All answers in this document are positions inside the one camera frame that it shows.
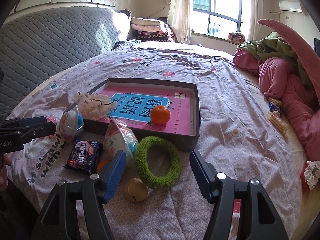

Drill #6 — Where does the red egg toy packet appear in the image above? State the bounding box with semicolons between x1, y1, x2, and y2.
57;106;84;142

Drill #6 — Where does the dark cookie snack packet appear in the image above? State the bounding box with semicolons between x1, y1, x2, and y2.
63;139;103;175

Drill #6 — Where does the orange tangerine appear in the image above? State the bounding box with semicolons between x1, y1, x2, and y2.
150;105;171;125
96;160;111;173

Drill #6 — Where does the cream floral cloth pouch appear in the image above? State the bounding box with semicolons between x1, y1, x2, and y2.
74;92;118;120

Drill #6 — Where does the tan walnut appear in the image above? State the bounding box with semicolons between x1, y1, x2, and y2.
124;178;148;203

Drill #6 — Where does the white egg toy packet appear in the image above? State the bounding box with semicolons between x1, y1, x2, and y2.
103;118;139;166

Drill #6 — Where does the green knitted ring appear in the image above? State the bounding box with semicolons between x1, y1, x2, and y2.
133;136;182;190

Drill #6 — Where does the person's left hand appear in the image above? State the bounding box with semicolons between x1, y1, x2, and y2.
0;154;12;191

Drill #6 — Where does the floral scrunchie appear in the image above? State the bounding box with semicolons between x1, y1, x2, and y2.
300;161;320;192

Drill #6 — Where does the grey quilted headboard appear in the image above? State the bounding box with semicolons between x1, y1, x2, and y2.
1;7;132;120

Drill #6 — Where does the pink floral bed quilt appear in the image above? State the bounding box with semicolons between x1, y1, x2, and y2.
10;45;302;239

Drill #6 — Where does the yellow biscuit packet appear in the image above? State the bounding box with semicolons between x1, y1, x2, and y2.
267;111;288;134

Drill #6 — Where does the dark cardboard box tray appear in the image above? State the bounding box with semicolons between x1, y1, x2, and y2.
84;78;200;152

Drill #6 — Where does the pink and blue book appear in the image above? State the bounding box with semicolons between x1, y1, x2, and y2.
97;83;193;135

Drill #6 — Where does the blue snack packet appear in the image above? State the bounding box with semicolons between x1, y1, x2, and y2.
268;102;283;117

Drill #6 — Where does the pink crumpled blanket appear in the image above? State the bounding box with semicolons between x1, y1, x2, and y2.
233;49;319;161

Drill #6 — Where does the small biscuit packet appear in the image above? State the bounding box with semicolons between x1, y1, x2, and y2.
268;97;283;108

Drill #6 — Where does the stack of folded blankets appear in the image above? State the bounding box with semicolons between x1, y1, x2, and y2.
131;17;176;42

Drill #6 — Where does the green garment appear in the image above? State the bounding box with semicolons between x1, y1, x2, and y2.
237;31;313;89

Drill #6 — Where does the folded cloth on windowsill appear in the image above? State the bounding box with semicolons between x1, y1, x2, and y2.
228;32;246;45

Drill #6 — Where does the cream curtain left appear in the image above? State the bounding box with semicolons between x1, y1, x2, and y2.
168;0;193;44

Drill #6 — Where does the cream curtain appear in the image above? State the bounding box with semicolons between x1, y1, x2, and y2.
168;0;193;44
247;0;264;41

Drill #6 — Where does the black television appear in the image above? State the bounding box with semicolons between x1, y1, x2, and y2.
313;38;320;57

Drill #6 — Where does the cream curtain right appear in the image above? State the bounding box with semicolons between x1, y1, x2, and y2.
247;0;264;41

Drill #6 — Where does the white air conditioner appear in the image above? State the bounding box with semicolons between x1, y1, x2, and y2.
279;1;303;13

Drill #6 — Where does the window with dark frame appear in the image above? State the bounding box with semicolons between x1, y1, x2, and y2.
191;0;242;39

